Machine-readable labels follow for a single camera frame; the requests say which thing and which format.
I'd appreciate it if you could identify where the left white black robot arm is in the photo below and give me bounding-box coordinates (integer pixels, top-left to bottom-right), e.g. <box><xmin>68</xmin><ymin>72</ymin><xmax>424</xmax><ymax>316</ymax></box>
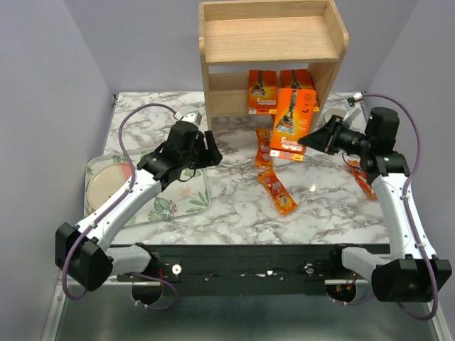
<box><xmin>55</xmin><ymin>121</ymin><xmax>223</xmax><ymax>291</ymax></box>

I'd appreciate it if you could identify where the orange razor box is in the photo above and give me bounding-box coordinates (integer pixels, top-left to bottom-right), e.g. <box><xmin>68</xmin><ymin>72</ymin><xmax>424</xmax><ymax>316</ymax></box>
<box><xmin>247</xmin><ymin>70</ymin><xmax>278</xmax><ymax>115</ymax></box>
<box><xmin>269</xmin><ymin>88</ymin><xmax>316</xmax><ymax>161</ymax></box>
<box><xmin>277</xmin><ymin>69</ymin><xmax>320</xmax><ymax>114</ymax></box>

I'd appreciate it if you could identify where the cream and pink plate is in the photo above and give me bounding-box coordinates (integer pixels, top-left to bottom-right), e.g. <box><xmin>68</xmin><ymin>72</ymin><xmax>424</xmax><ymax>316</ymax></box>
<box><xmin>87</xmin><ymin>163</ymin><xmax>132</xmax><ymax>211</ymax></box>

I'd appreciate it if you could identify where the leaf-patterned serving tray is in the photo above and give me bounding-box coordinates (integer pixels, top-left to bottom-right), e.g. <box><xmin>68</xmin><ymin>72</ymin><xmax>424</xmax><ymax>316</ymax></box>
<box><xmin>83</xmin><ymin>153</ymin><xmax>210</xmax><ymax>227</ymax></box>

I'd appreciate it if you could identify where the orange razor pouch upright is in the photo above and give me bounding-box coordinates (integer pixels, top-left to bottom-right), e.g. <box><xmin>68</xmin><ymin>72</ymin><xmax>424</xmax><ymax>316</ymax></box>
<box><xmin>255</xmin><ymin>128</ymin><xmax>273</xmax><ymax>168</ymax></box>

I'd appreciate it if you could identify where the dark green ceramic bowl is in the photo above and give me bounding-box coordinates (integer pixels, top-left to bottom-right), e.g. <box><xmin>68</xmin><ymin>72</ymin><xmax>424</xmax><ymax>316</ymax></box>
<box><xmin>323</xmin><ymin>108</ymin><xmax>351</xmax><ymax>126</ymax></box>

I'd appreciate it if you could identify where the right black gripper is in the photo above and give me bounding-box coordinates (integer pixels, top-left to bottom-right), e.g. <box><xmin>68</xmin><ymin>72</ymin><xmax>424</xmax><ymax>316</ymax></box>
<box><xmin>299</xmin><ymin>114</ymin><xmax>373</xmax><ymax>157</ymax></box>

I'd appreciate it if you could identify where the orange razor pouch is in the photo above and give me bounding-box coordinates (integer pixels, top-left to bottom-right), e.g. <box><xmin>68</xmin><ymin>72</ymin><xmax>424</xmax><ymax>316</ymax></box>
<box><xmin>255</xmin><ymin>128</ymin><xmax>273</xmax><ymax>168</ymax></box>
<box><xmin>347</xmin><ymin>160</ymin><xmax>377</xmax><ymax>200</ymax></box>
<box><xmin>258</xmin><ymin>168</ymin><xmax>297</xmax><ymax>215</ymax></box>

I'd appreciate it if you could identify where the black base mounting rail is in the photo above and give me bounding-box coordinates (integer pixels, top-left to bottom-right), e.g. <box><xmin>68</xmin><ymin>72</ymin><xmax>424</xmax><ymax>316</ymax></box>
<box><xmin>72</xmin><ymin>243</ymin><xmax>370</xmax><ymax>298</ymax></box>

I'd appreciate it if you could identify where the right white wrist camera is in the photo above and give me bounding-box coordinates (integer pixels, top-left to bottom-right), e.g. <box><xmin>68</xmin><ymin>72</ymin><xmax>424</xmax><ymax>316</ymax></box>
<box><xmin>343</xmin><ymin>92</ymin><xmax>364</xmax><ymax>124</ymax></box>

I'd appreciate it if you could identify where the aluminium frame rail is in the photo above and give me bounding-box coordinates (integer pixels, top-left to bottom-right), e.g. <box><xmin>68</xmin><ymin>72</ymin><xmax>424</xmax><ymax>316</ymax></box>
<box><xmin>56</xmin><ymin>269</ymin><xmax>374</xmax><ymax>286</ymax></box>

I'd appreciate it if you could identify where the wooden two-tier shelf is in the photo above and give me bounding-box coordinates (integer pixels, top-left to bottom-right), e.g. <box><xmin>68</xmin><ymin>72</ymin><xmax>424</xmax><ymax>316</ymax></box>
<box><xmin>198</xmin><ymin>1</ymin><xmax>349</xmax><ymax>126</ymax></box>

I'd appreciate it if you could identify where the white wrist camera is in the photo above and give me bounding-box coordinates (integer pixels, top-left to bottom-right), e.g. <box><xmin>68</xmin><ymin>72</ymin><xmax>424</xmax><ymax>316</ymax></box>
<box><xmin>343</xmin><ymin>92</ymin><xmax>364</xmax><ymax>124</ymax></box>
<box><xmin>175</xmin><ymin>111</ymin><xmax>202</xmax><ymax>126</ymax></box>

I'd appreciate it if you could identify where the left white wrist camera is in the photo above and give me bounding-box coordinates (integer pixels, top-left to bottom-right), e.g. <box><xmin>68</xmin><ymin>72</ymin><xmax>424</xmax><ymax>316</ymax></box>
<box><xmin>175</xmin><ymin>111</ymin><xmax>202</xmax><ymax>126</ymax></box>

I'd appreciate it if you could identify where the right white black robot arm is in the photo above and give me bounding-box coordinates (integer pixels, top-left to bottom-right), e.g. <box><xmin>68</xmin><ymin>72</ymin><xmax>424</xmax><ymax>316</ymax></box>
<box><xmin>299</xmin><ymin>107</ymin><xmax>452</xmax><ymax>303</ymax></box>

